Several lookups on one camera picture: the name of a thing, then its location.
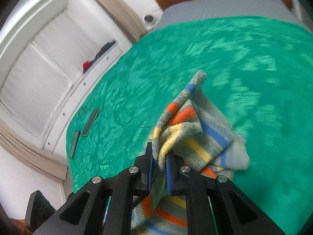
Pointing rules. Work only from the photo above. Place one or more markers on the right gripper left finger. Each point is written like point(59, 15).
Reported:
point(103, 206)

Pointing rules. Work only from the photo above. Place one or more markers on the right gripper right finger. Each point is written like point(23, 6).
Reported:
point(215, 205)

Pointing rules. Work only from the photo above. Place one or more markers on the striped knit sweater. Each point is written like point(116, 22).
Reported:
point(191, 127)

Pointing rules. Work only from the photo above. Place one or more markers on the red clothes on cabinet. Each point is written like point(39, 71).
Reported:
point(87, 65)

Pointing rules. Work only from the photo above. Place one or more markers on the black clothes on cabinet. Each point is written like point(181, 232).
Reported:
point(104, 49)

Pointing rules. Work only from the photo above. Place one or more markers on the white low drawer cabinet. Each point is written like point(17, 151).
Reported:
point(79, 92)

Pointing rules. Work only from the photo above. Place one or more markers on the grey flat bar near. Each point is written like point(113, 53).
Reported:
point(74, 144)

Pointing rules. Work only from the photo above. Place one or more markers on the grey flat bar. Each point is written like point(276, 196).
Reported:
point(90, 121)
point(74, 144)

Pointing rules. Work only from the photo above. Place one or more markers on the grey flat bar far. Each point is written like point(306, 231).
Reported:
point(90, 121)

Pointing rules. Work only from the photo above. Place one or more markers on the white window blinds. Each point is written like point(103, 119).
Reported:
point(42, 76)

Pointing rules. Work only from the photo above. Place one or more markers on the green floral bedspread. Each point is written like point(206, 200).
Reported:
point(232, 96)

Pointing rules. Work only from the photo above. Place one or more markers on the grey blue bed sheet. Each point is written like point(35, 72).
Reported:
point(207, 9)

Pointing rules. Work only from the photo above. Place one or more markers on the beige curtain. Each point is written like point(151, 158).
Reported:
point(125, 18)

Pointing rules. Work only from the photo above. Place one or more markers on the white round camera device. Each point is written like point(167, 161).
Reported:
point(149, 21)

